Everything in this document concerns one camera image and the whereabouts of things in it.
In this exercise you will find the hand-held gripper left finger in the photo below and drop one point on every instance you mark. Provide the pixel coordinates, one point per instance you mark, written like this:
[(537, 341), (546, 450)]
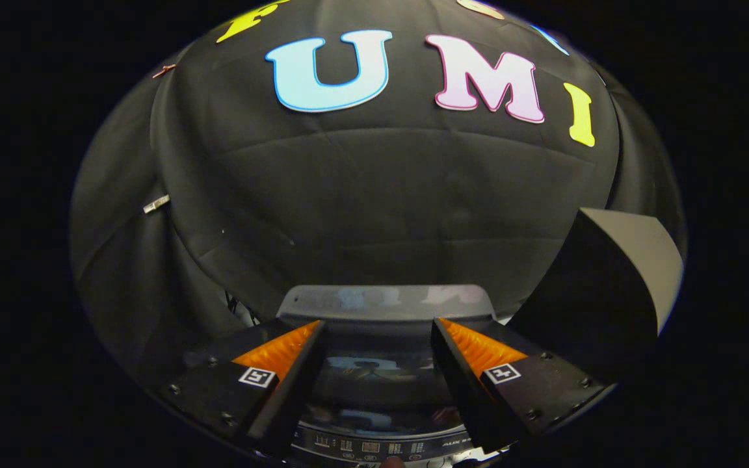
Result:
[(293, 390)]

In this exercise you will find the small silver clip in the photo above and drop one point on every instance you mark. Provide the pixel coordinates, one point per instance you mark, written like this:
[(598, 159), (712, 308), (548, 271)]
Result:
[(157, 204)]

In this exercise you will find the small red clip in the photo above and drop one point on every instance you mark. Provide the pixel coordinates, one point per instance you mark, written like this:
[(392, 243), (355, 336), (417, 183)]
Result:
[(165, 70)]

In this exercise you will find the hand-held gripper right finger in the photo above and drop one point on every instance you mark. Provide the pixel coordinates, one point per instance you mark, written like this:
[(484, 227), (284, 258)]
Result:
[(462, 390)]

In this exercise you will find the dark glass washing machine lid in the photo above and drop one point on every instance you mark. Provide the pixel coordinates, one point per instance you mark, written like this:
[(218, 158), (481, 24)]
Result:
[(381, 390)]

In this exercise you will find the dark grey washing machine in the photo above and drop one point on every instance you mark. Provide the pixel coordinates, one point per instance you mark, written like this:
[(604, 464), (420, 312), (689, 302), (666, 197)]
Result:
[(374, 447)]

